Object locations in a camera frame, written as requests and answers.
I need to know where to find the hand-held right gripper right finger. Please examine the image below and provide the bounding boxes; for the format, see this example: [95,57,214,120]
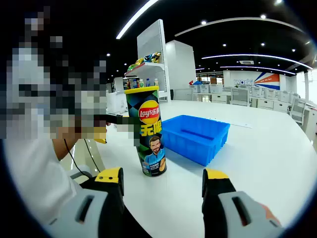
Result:
[202,168,284,238]

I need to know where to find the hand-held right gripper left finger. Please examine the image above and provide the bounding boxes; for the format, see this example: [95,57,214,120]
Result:
[46,167,126,238]

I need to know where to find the yellow plastic container lid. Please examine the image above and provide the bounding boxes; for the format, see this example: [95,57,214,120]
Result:
[123,85,159,95]

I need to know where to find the green printed chip container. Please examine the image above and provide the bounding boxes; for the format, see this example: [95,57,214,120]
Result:
[124,89,168,177]

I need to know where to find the blue plastic box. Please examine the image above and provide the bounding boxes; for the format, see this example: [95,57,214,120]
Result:
[160,114,231,167]

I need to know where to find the white low cabinet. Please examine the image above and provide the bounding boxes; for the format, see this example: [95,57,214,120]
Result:
[106,90,128,115]

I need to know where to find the grey chair armrest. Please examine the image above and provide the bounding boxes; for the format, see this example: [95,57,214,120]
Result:
[70,165,98,184]

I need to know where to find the row of drink bottles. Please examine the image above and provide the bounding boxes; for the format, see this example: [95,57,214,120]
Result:
[123,77,159,90]

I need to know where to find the white table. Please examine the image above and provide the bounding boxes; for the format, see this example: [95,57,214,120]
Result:
[59,99,316,238]

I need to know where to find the pile of snack bags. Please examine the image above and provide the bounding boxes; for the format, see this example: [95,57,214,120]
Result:
[127,52,162,72]

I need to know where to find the white square pillar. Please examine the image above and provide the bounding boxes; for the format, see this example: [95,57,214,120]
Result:
[165,39,197,91]

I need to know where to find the white display shelf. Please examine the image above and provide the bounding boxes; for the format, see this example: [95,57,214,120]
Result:
[123,19,172,103]

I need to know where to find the long ceiling light strip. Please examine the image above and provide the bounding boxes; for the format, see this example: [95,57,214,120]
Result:
[115,0,159,40]

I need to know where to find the rows of white office desks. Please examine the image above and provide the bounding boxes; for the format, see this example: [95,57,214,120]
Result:
[189,83,309,126]

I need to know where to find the black cable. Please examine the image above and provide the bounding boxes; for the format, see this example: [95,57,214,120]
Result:
[63,138,98,177]
[83,138,102,174]

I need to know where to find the orange and blue wall banner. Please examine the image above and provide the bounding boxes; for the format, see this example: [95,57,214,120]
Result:
[233,73,281,91]

